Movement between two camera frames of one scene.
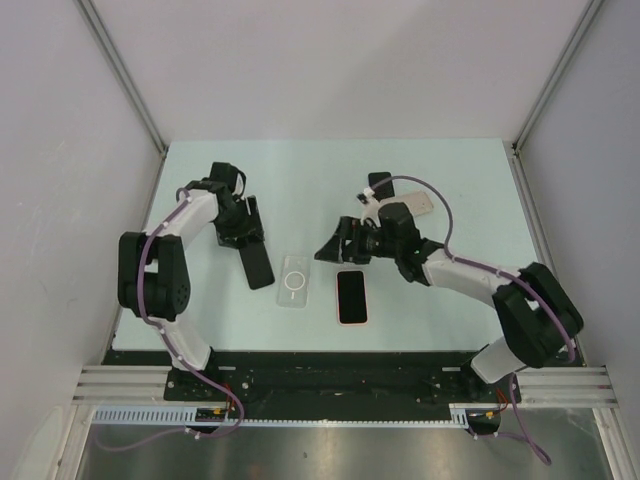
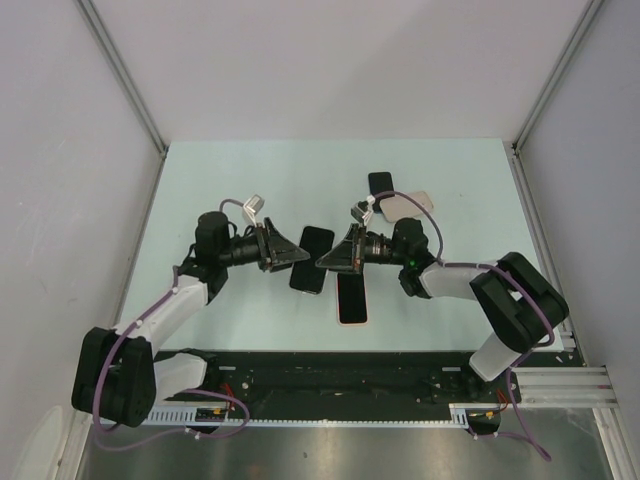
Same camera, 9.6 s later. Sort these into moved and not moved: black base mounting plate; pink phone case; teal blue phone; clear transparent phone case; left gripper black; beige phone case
Moved: left gripper black; clear transparent phone case
Not moved: teal blue phone; black base mounting plate; pink phone case; beige phone case
